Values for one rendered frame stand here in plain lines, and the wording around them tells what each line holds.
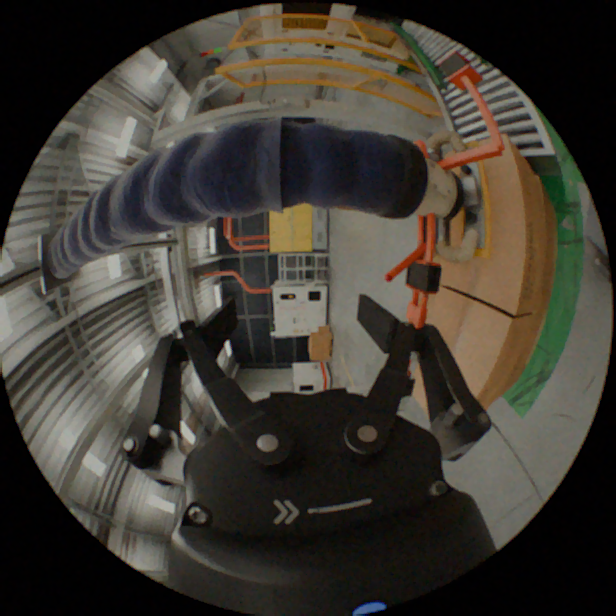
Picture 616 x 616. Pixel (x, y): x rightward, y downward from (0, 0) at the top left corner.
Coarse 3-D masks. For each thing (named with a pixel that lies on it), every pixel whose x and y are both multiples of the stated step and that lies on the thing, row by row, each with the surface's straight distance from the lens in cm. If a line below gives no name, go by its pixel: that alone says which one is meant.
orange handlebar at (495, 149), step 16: (464, 80) 57; (480, 96) 52; (480, 112) 49; (496, 128) 46; (416, 144) 62; (496, 144) 44; (448, 160) 50; (464, 160) 47; (480, 160) 47; (432, 224) 51; (432, 240) 50; (432, 256) 50; (416, 304) 55; (416, 320) 53
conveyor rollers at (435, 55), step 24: (408, 24) 294; (432, 48) 230; (456, 48) 203; (480, 72) 173; (456, 96) 174; (504, 96) 153; (456, 120) 160; (480, 120) 148; (504, 120) 142; (528, 120) 134
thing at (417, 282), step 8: (416, 264) 52; (424, 264) 50; (432, 264) 49; (440, 264) 51; (408, 272) 54; (416, 272) 52; (424, 272) 50; (432, 272) 48; (440, 272) 51; (408, 280) 55; (416, 280) 52; (424, 280) 50; (432, 280) 50; (416, 288) 51; (424, 288) 50; (432, 288) 51
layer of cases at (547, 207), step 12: (552, 216) 148; (552, 228) 142; (552, 240) 139; (552, 252) 139; (552, 264) 143; (432, 300) 147; (540, 300) 114; (432, 312) 148; (540, 312) 127; (540, 324) 145; (528, 336) 113; (528, 348) 133; (516, 372) 136; (504, 384) 119
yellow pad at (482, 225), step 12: (468, 144) 64; (468, 168) 58; (480, 168) 59; (480, 180) 57; (480, 192) 56; (480, 204) 55; (468, 216) 54; (480, 216) 55; (468, 228) 56; (480, 228) 54; (480, 240) 53; (480, 252) 54
